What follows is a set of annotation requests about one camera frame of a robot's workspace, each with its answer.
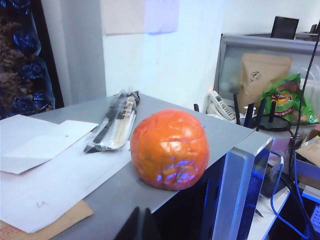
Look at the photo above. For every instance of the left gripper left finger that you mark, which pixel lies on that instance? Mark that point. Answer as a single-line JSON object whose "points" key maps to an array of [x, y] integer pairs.
{"points": [[130, 230]]}

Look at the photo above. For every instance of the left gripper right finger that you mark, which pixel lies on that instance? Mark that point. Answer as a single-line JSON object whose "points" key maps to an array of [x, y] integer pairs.
{"points": [[151, 230]]}

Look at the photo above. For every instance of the orange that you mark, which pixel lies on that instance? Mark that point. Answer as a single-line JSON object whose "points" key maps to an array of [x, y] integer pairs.
{"points": [[170, 150]]}

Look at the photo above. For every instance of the Midea microwave oven body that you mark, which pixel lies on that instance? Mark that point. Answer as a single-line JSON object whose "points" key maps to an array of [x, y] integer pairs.
{"points": [[155, 102]]}

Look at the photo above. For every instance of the brown kraft envelope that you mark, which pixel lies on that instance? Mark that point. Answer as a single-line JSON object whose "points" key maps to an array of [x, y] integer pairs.
{"points": [[70, 220]]}

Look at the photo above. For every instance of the large white paper sheet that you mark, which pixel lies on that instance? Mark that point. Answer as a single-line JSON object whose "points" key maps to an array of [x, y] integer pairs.
{"points": [[62, 187]]}

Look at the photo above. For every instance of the plastic wrapped chopsticks packet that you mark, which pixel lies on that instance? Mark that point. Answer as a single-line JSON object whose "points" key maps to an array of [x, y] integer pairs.
{"points": [[117, 120]]}

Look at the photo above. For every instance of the white table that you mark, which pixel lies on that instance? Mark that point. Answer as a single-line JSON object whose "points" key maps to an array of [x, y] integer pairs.
{"points": [[265, 225]]}

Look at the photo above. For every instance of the white folded paper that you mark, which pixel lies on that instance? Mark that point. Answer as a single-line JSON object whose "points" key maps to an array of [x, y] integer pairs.
{"points": [[37, 145]]}

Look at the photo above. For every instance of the white desk phone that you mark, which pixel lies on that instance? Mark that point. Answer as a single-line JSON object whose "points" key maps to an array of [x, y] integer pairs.
{"points": [[220, 105]]}

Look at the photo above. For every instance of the black router with antennas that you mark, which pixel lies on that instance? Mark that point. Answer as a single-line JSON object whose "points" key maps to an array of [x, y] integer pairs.
{"points": [[272, 125]]}

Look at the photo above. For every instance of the blue plastic basket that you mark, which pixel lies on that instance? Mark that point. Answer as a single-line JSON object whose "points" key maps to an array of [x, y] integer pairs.
{"points": [[315, 225]]}

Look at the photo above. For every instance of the brown cardboard box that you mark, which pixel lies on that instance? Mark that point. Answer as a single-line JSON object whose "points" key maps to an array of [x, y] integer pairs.
{"points": [[310, 150]]}

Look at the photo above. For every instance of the grey framed glass partition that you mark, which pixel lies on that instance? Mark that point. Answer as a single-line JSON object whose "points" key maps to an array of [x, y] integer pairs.
{"points": [[230, 62]]}

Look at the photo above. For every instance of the green chips bag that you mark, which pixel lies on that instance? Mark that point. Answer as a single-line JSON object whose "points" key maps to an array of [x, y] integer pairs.
{"points": [[287, 100]]}

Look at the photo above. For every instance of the brown kraft paper bag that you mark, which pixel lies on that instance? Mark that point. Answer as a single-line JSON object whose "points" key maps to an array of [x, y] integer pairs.
{"points": [[260, 75]]}

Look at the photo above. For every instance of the dark bag with blue wrappers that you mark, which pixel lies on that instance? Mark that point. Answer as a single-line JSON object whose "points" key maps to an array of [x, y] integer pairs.
{"points": [[25, 62]]}

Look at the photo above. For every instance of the beige paper sheet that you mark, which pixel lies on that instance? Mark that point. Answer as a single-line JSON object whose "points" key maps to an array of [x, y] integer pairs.
{"points": [[122, 15]]}

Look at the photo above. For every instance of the black rectangular box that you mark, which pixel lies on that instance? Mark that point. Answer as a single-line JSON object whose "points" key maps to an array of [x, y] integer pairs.
{"points": [[285, 27]]}

